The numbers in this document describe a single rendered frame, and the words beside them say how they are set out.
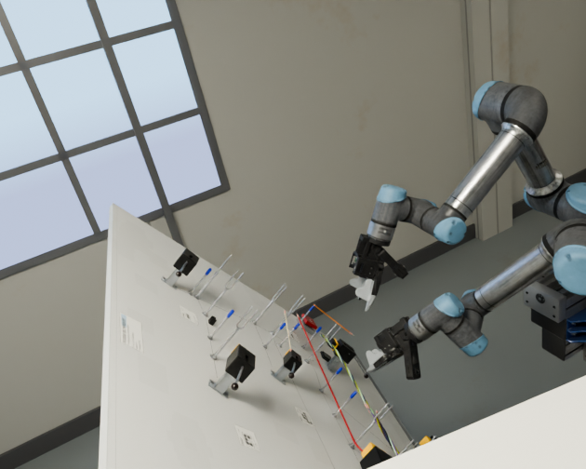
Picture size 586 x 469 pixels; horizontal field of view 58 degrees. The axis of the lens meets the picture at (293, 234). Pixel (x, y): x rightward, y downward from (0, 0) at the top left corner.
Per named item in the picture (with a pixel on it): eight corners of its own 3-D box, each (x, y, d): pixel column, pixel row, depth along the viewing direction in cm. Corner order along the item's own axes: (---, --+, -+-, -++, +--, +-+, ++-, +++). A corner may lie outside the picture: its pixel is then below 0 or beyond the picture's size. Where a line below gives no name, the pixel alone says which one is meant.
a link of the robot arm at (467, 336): (493, 327, 155) (466, 301, 154) (488, 353, 146) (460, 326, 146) (472, 337, 160) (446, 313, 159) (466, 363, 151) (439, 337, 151)
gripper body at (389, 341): (383, 336, 166) (412, 315, 160) (398, 360, 162) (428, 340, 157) (371, 339, 160) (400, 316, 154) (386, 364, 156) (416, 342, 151)
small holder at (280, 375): (270, 386, 121) (290, 363, 120) (270, 368, 130) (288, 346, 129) (286, 397, 122) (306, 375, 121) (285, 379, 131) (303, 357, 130)
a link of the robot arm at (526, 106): (576, 109, 140) (459, 255, 143) (543, 103, 149) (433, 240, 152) (556, 81, 134) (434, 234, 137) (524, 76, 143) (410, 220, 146)
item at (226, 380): (203, 405, 94) (234, 368, 93) (210, 375, 105) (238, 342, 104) (223, 420, 95) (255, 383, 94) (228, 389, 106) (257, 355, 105)
